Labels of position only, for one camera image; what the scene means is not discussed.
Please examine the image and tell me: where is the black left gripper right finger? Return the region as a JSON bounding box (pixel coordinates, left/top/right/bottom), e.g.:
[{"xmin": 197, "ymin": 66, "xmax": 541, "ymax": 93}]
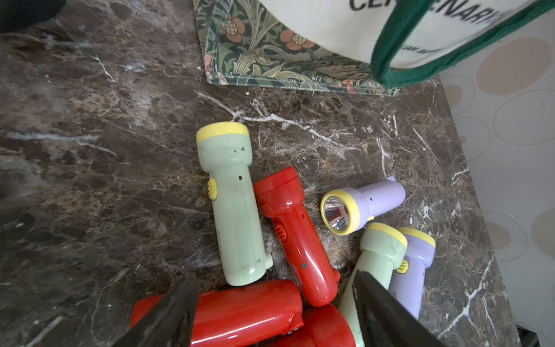
[{"xmin": 352, "ymin": 270, "xmax": 444, "ymax": 347}]

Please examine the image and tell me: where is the red flashlight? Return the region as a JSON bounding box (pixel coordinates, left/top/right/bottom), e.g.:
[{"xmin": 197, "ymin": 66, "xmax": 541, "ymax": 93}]
[{"xmin": 253, "ymin": 166, "xmax": 341, "ymax": 307}]

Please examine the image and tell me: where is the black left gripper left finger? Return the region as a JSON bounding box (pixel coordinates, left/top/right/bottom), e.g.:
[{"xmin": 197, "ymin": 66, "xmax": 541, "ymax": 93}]
[{"xmin": 114, "ymin": 273, "xmax": 199, "ymax": 347}]

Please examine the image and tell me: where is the green flashlight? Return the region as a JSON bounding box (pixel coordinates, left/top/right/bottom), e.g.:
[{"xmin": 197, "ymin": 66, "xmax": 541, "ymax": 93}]
[
  {"xmin": 196, "ymin": 121, "xmax": 273, "ymax": 286},
  {"xmin": 338, "ymin": 223, "xmax": 408, "ymax": 346}
]

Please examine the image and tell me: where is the purple flashlight right horizontal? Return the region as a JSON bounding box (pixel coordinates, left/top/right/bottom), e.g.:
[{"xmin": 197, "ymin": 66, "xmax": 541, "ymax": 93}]
[{"xmin": 320, "ymin": 176, "xmax": 406, "ymax": 236}]

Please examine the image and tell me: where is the red flashlight horizontal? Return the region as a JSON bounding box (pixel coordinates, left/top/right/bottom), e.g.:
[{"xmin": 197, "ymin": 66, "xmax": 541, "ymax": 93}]
[
  {"xmin": 270, "ymin": 304, "xmax": 356, "ymax": 347},
  {"xmin": 128, "ymin": 280, "xmax": 304, "ymax": 346}
]

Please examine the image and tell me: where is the cream green tote bag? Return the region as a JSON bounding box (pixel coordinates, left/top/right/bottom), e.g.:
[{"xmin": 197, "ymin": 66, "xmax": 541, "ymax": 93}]
[{"xmin": 194, "ymin": 0, "xmax": 554, "ymax": 96}]

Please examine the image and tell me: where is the purple flashlight far right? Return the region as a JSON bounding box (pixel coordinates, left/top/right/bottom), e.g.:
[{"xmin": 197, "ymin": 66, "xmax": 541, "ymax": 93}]
[{"xmin": 389, "ymin": 227, "xmax": 436, "ymax": 320}]

